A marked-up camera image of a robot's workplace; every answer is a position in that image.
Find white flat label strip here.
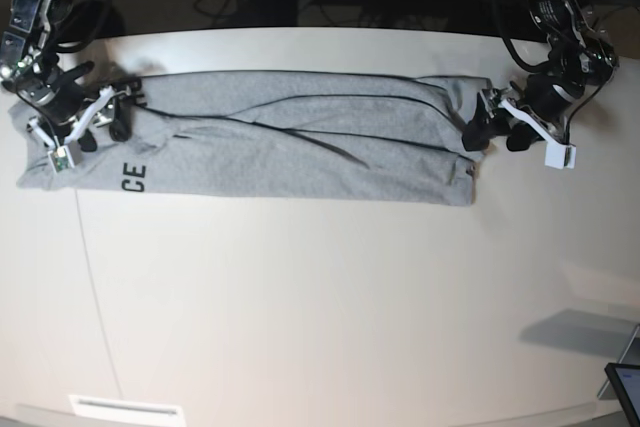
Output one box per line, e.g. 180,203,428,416
69,394,184,417

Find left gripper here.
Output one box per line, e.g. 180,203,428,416
462,73,585,152

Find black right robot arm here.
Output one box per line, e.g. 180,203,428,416
1,0,141,152

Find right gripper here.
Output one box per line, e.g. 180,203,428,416
22,75,134,153

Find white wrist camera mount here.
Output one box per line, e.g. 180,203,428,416
478,89,577,170
27,85,134,174

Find grey T-shirt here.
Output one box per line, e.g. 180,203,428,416
17,71,491,206

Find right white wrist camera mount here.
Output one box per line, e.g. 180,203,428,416
27,85,134,174

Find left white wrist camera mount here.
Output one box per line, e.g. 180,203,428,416
478,89,577,170

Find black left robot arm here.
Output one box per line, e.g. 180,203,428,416
462,0,619,152

